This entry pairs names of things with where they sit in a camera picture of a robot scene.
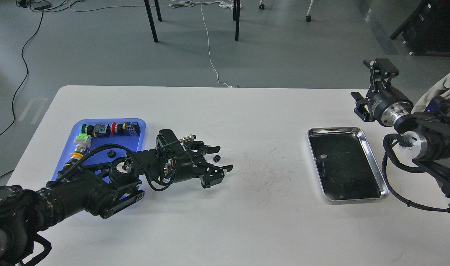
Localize white green button switch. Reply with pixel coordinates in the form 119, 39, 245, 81
74, 133, 92, 154

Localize black table legs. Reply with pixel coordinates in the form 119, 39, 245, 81
144, 0, 241, 42

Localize yellow ring button switch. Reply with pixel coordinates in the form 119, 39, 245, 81
64, 151, 84, 168

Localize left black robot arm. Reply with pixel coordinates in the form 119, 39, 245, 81
0, 129, 233, 266

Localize blue plastic tray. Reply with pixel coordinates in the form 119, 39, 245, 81
51, 118, 147, 181

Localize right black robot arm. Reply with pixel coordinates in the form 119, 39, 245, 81
351, 58, 450, 213

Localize white floor cable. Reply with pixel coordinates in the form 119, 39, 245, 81
69, 0, 242, 88

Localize beige cloth on chair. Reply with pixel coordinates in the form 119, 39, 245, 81
412, 73, 450, 113

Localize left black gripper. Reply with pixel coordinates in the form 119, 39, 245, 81
155, 129, 234, 189

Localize green push button switch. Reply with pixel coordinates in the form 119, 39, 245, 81
81, 123, 111, 138

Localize red push button switch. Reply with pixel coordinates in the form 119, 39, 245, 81
110, 122, 141, 137

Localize black floor cable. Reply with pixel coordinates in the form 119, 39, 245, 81
0, 0, 72, 187

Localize black cabinet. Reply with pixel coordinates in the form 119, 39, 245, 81
389, 0, 450, 56

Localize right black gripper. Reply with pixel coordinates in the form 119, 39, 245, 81
351, 58, 413, 127

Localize metal tray with black mat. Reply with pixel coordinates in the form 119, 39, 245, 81
307, 127, 389, 204

